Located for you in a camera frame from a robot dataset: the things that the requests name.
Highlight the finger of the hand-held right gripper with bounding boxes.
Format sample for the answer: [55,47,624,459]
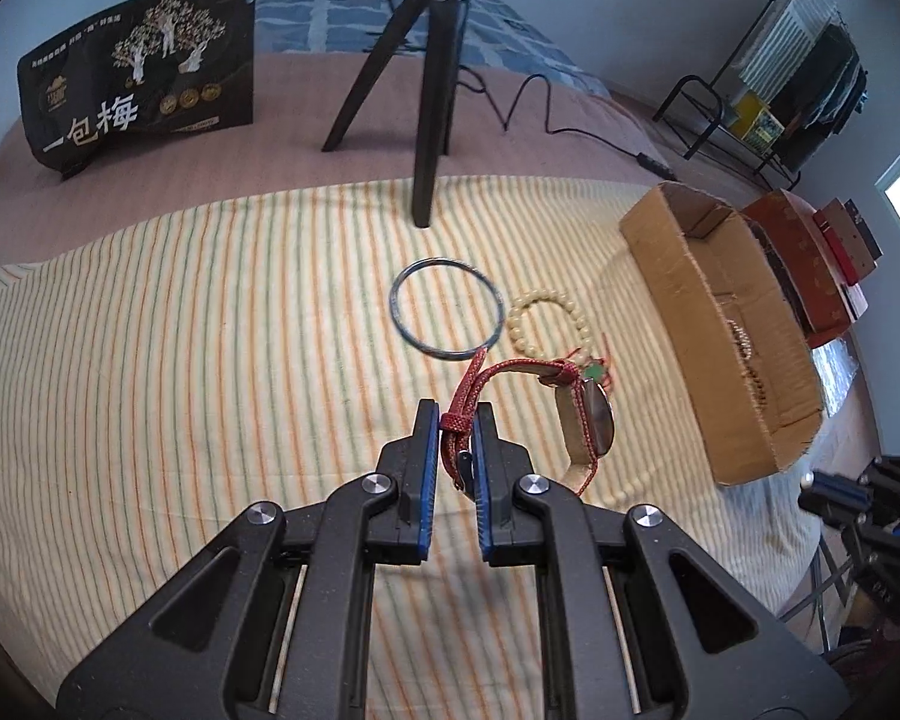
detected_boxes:
[797,469,872,520]

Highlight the cream beaded bracelet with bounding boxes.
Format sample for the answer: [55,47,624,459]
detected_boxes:
[505,288,593,362]

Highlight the pink blanket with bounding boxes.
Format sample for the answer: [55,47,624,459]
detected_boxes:
[0,45,725,265]

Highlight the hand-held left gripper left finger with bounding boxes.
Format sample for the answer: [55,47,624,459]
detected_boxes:
[56,399,440,720]

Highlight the blue bangle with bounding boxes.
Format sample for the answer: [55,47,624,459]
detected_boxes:
[388,257,506,358]

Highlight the small dark red box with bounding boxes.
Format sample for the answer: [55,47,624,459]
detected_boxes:
[813,198,885,287]

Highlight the cardboard box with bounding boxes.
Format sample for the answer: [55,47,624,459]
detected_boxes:
[619,181,827,489]

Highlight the black snack bag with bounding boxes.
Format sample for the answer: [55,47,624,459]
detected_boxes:
[16,0,258,183]

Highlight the striped bed sheet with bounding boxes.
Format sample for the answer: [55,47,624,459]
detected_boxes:
[0,175,827,720]

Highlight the wristwatch with red strap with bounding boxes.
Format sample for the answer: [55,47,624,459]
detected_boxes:
[436,349,617,500]

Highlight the black clothes rack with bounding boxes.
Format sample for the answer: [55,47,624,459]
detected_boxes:
[652,0,872,193]

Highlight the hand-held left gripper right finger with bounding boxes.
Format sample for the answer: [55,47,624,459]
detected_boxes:
[472,403,850,720]

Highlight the blue plaid cloth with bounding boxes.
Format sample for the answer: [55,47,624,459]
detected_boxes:
[250,0,613,99]

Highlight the dark hanging clothes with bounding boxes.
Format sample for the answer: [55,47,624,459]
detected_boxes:
[771,21,869,175]

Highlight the clear plastic wrap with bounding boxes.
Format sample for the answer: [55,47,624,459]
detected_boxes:
[808,336,861,422]

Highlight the black tripod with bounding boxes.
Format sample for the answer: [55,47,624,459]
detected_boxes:
[322,0,482,230]

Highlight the yellow box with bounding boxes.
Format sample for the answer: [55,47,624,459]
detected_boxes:
[726,88,786,156]

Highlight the brown beaded bracelet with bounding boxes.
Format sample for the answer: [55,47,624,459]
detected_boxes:
[727,318,767,400]

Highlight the red string bracelet green bead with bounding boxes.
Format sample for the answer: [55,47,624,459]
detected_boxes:
[568,333,625,392]

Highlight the red patterned box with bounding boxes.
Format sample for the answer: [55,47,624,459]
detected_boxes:
[742,190,871,350]

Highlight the black cable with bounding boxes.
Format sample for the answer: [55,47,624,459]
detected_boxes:
[457,66,677,182]

